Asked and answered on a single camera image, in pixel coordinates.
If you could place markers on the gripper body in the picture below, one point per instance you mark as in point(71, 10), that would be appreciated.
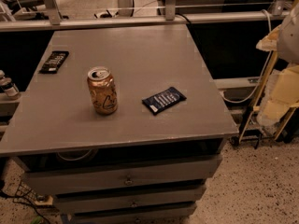
point(290, 37)

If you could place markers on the orange soda can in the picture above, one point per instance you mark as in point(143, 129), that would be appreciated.
point(102, 90)

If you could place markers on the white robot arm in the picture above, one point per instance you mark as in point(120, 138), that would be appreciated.
point(291, 22)

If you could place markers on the black rxbar chocolate bar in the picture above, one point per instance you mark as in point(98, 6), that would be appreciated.
point(54, 62)

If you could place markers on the yellow metal stand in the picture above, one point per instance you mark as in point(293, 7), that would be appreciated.
point(249, 129)

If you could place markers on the blue snack bar wrapper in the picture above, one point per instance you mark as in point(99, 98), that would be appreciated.
point(163, 100)

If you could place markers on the grey drawer cabinet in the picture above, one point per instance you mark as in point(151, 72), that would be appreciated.
point(129, 184)

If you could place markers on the small bottle white label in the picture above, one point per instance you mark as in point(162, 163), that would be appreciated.
point(8, 86)

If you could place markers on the metal rail frame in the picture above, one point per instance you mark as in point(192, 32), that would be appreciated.
point(174, 12)

